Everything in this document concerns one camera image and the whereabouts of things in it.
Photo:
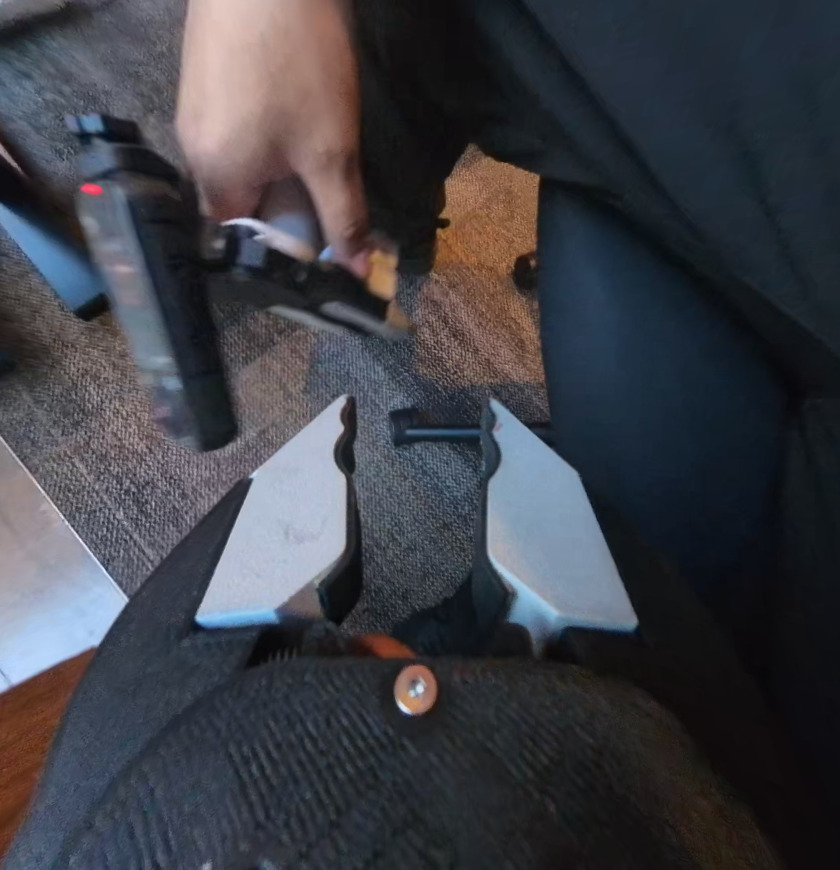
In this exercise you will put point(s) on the person's right hand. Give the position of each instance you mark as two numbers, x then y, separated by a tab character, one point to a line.
270	102

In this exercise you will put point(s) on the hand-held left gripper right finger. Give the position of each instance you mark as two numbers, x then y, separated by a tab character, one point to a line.
549	544

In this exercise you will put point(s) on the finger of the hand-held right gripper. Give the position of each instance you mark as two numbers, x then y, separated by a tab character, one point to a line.
162	326

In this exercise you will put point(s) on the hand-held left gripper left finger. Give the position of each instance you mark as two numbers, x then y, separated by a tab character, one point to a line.
284	537

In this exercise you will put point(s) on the black table leg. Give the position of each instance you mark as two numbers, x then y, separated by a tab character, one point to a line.
46	265

